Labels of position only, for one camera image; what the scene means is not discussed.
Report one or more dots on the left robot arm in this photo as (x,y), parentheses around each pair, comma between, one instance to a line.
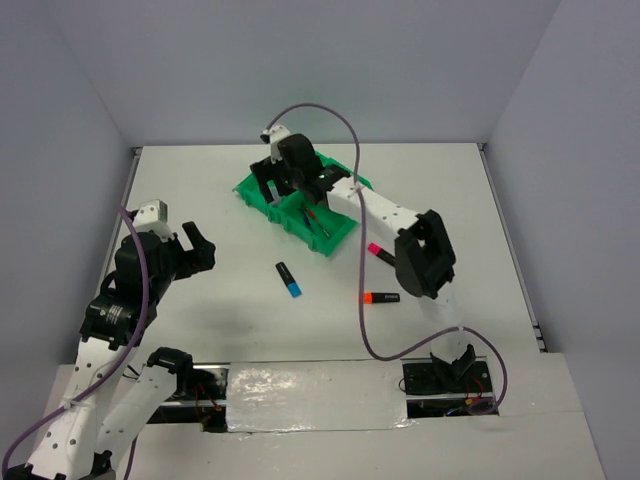
(91,433)

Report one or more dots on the blue highlighter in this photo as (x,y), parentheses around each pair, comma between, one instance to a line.
(288,279)

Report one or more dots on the clear tub of paperclips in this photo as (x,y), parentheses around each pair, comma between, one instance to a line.
(276,198)

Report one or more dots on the silver tape sheet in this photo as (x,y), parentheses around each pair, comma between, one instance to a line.
(284,397)

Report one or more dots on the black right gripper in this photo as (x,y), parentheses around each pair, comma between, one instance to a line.
(263,171)

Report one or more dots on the green four-compartment bin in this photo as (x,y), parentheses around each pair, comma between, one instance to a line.
(287,216)

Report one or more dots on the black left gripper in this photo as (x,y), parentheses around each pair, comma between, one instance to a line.
(199,258)

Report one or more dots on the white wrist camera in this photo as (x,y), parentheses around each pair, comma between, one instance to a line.
(152,217)
(271,136)

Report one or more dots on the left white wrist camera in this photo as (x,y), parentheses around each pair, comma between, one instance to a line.
(152,217)

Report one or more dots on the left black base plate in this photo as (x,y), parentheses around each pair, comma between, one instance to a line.
(203,403)

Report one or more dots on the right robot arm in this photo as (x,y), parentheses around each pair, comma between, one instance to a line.
(424,256)

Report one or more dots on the pink highlighter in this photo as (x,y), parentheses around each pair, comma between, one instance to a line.
(381,253)

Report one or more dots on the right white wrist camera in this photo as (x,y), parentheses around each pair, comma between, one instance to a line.
(271,136)

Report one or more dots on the orange highlighter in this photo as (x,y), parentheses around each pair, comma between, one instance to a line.
(367,298)

